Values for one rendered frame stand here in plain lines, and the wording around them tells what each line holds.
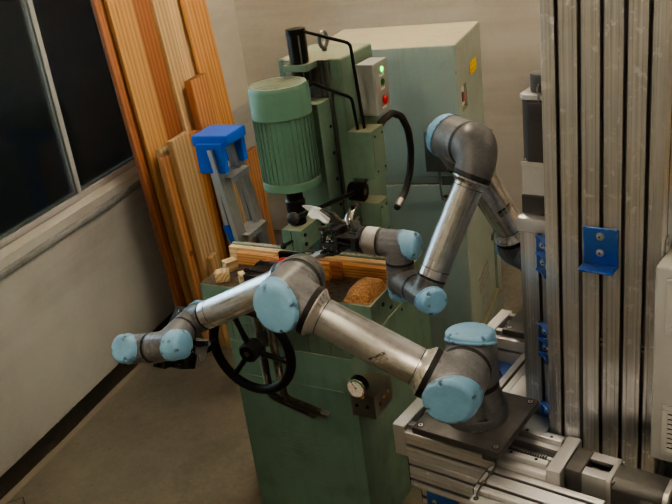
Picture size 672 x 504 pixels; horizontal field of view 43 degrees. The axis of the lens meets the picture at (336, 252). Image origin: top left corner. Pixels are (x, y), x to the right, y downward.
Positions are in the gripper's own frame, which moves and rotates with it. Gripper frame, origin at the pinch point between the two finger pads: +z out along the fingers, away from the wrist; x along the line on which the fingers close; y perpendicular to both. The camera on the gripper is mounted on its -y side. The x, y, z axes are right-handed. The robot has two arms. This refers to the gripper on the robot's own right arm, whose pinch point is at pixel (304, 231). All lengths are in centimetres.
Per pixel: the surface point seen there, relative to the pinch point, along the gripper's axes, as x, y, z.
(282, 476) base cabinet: 92, -11, 22
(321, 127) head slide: -25.1, -22.5, 5.7
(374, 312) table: 23.7, -4.8, -18.4
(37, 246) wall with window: 28, -28, 141
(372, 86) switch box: -35, -39, -3
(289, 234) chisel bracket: 5.7, -12.0, 12.9
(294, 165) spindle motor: -16.6, -8.1, 7.0
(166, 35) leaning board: -46, -123, 144
